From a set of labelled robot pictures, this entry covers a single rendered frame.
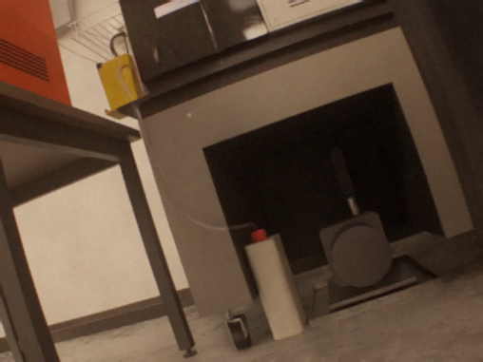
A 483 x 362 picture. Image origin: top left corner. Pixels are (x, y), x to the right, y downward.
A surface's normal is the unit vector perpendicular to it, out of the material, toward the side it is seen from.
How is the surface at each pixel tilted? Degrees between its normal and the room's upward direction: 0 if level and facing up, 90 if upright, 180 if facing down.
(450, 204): 90
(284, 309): 90
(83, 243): 90
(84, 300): 90
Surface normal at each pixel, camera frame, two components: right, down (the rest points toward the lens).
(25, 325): -0.18, -0.02
